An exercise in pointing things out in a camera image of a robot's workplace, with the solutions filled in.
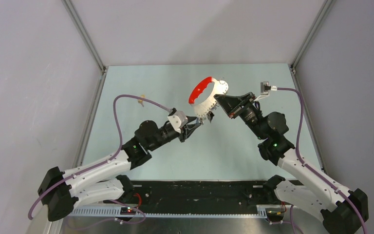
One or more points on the grey cable duct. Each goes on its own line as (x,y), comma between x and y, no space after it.
(98,211)

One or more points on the black key tag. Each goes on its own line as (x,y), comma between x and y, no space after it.
(210,116)

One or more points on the aluminium corner post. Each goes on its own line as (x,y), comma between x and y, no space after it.
(85,36)
(316,25)

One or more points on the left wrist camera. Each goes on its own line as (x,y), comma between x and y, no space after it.
(177,119)

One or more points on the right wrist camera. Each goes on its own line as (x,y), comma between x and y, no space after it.
(265,89)

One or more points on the right aluminium corner post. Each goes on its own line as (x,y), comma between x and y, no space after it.
(316,25)

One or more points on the left aluminium corner post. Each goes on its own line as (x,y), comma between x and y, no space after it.
(85,36)

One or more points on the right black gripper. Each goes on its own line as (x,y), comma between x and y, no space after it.
(233,105)

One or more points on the yellow key tag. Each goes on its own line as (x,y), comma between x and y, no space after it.
(141,100)

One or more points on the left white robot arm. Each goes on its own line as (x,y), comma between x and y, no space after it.
(64,191)

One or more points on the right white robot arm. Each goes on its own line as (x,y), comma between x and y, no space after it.
(340,209)

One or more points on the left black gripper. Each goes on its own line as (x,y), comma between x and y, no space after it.
(187,131)

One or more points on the steel key holder red handle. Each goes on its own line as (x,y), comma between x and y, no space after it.
(202,99)

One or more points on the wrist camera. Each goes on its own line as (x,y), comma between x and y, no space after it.
(265,89)
(177,119)

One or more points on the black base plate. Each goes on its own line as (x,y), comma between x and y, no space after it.
(199,197)

